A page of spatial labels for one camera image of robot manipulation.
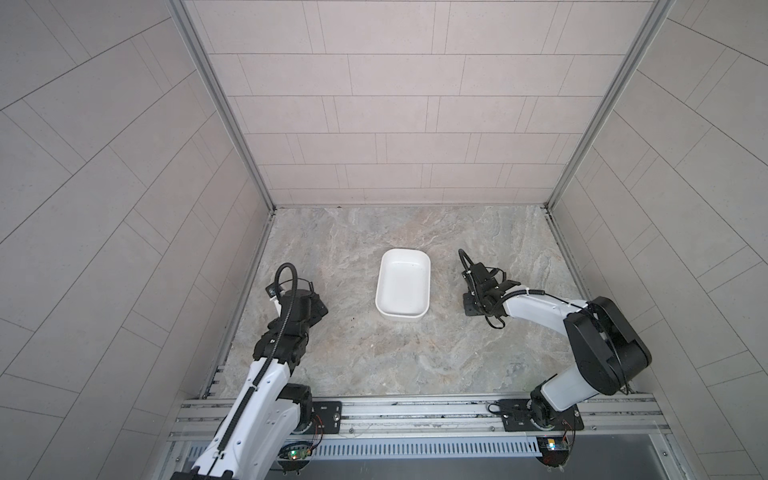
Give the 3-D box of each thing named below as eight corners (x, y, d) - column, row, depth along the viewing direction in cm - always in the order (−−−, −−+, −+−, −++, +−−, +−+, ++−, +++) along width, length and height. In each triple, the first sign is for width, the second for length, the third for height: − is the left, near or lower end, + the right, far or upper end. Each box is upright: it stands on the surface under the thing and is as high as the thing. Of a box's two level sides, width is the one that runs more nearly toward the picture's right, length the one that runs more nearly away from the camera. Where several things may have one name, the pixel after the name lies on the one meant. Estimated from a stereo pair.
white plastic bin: (375, 323, 89) (374, 314, 84) (379, 259, 103) (378, 249, 99) (432, 323, 89) (434, 315, 84) (427, 259, 103) (429, 249, 99)
